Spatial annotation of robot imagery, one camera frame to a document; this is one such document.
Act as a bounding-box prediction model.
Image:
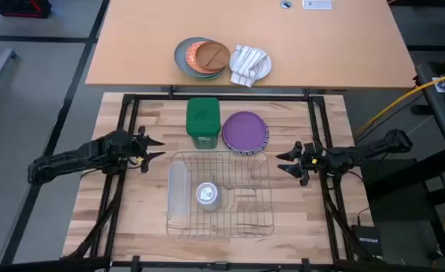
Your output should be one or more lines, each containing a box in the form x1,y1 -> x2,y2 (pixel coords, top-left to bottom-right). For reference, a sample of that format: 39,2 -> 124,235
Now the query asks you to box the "white paper label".
431,76 -> 445,94

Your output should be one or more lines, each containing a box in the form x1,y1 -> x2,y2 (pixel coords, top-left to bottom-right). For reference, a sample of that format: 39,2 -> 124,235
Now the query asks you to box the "white power strip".
301,0 -> 333,11

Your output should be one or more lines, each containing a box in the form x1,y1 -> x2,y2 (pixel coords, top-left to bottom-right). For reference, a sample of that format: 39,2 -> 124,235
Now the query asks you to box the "purple plate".
221,110 -> 269,152

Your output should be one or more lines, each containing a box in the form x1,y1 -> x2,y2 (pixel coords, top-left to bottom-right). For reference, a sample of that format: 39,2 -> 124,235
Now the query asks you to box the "black cable bundle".
322,181 -> 363,261
69,172 -> 127,261

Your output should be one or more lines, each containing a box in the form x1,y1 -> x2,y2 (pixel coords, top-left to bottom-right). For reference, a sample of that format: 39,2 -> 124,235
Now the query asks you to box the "orange patterned plate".
185,40 -> 218,75

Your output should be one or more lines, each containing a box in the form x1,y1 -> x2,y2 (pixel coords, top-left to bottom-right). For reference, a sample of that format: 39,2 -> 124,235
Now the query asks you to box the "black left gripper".
125,126 -> 166,174

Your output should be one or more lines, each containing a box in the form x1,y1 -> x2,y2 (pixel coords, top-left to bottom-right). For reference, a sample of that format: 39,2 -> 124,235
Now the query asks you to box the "thick yellow cable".
354,69 -> 445,137

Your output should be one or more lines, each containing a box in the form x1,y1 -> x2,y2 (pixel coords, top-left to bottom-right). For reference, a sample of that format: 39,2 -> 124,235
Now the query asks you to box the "brown divided plate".
194,40 -> 231,73

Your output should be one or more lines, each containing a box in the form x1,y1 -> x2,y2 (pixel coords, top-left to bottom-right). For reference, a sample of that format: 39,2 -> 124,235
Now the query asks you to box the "green detergent tub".
185,97 -> 222,150

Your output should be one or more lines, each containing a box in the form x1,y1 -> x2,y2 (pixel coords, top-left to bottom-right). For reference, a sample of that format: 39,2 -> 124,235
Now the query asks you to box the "white striped towel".
229,44 -> 269,88

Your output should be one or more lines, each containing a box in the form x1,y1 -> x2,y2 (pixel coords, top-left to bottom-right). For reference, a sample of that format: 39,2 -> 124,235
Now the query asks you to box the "black and red crate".
0,0 -> 52,19

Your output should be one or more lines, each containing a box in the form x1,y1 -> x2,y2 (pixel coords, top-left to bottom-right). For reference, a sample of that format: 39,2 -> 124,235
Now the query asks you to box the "tan wooden desk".
85,0 -> 418,91

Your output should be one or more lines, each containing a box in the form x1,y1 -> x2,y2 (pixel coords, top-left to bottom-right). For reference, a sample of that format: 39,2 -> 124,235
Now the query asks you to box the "blue white striped plate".
221,124 -> 270,155

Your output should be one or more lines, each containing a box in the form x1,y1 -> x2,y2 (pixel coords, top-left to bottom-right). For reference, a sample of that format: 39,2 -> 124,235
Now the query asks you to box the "clear plastic tray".
168,161 -> 192,221

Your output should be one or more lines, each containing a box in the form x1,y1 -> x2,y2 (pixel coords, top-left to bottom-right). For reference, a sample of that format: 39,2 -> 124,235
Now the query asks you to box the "thin white cable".
406,115 -> 434,138

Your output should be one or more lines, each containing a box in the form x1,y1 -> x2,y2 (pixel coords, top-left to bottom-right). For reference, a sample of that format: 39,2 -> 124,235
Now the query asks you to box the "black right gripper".
276,141 -> 325,187

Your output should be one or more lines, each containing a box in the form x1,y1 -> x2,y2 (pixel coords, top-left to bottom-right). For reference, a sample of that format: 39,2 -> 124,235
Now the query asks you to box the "black equipment stand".
414,47 -> 445,231

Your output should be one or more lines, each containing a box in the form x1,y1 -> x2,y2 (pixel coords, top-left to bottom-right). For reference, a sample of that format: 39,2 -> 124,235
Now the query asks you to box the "grey plate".
174,36 -> 227,79

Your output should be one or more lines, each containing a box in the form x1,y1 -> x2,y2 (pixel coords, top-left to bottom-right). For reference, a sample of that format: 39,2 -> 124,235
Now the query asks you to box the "metal cup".
195,181 -> 222,212

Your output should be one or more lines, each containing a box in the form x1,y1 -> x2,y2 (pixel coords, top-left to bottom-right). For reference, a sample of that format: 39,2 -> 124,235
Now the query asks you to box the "wire dish rack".
165,150 -> 276,239

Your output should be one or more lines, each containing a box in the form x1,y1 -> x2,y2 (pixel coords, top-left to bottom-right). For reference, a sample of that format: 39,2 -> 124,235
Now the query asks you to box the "black network switch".
351,225 -> 384,258

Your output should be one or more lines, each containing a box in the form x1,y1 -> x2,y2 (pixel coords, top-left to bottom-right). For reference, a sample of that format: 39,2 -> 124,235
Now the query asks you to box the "green plate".
186,70 -> 226,81

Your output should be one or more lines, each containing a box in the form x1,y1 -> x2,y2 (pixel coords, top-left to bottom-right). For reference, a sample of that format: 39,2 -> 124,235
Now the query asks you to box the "black metal frame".
61,92 -> 382,272

